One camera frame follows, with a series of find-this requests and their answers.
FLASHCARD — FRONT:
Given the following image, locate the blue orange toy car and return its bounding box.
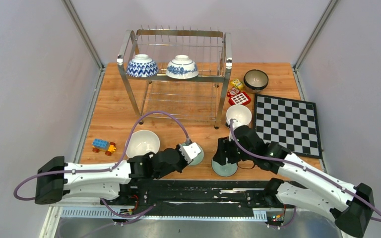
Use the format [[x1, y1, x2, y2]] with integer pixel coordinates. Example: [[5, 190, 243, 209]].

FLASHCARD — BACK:
[[92, 138, 117, 156]]

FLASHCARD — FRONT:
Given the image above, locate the yellow owl toy block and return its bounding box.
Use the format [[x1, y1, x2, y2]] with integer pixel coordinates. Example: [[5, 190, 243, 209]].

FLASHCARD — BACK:
[[230, 79, 244, 91]]

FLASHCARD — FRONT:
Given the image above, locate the white blue floral bowl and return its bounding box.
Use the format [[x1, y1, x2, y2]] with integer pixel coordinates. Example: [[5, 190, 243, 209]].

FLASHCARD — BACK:
[[166, 55, 199, 79]]

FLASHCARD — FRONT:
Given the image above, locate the blue white patterned bowl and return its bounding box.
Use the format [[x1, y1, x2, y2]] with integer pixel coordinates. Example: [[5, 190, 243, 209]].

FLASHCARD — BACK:
[[126, 54, 159, 78]]

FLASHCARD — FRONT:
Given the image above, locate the steel two-tier dish rack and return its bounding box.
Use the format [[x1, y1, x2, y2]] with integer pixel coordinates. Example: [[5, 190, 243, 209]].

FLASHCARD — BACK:
[[117, 28, 233, 129]]

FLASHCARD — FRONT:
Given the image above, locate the small celadon cup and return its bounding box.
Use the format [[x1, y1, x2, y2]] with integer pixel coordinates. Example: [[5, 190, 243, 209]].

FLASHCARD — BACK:
[[211, 159, 238, 177], [181, 141, 205, 167]]

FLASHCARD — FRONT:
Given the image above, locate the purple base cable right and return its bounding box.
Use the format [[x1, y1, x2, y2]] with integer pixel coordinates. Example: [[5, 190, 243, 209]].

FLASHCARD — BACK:
[[265, 208, 297, 230]]

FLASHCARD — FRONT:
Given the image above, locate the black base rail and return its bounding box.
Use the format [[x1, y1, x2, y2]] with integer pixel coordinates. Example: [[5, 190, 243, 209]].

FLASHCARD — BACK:
[[51, 178, 310, 227]]

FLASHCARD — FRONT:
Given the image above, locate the pink brown bowl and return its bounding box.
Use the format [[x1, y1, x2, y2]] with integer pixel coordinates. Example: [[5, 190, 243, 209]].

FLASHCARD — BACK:
[[245, 87, 266, 94]]

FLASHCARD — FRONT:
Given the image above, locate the red owl toy block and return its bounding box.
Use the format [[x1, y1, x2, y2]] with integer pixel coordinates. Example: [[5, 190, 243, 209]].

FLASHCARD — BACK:
[[227, 87, 240, 97]]

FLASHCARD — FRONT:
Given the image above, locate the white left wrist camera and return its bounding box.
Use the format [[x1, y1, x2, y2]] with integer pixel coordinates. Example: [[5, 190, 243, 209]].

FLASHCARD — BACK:
[[179, 142, 202, 164]]

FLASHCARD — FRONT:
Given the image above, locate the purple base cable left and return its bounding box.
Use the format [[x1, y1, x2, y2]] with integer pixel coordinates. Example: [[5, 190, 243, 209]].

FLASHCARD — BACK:
[[100, 198, 155, 227]]

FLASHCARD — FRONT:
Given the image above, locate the black white checkerboard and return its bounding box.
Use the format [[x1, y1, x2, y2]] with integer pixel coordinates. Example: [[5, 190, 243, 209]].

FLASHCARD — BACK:
[[252, 94, 323, 159]]

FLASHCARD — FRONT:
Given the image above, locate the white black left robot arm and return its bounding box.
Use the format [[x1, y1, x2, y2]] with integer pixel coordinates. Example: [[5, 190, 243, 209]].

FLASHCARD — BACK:
[[34, 143, 201, 205]]

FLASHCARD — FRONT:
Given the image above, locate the dark blue floral bowl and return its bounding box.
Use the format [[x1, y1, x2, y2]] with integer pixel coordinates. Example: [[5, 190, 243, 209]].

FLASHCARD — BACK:
[[244, 69, 269, 88]]

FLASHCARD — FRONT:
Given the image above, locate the cream bowl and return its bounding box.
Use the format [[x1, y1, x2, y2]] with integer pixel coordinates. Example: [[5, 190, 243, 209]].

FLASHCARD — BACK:
[[225, 105, 252, 127]]

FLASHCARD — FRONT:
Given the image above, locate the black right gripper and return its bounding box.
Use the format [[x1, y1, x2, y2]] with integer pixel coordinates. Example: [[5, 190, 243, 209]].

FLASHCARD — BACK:
[[213, 135, 254, 165]]

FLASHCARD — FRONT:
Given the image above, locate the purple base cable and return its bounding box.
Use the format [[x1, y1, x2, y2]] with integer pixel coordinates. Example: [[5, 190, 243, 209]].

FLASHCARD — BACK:
[[100, 198, 155, 227], [265, 208, 297, 230]]

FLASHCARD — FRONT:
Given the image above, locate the red calculator toy block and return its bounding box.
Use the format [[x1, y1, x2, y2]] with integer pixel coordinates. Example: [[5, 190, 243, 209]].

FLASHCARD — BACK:
[[228, 92, 252, 106]]

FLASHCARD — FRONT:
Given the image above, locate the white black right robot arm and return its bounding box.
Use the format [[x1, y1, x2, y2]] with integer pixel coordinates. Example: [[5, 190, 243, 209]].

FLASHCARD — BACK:
[[213, 121, 374, 238]]

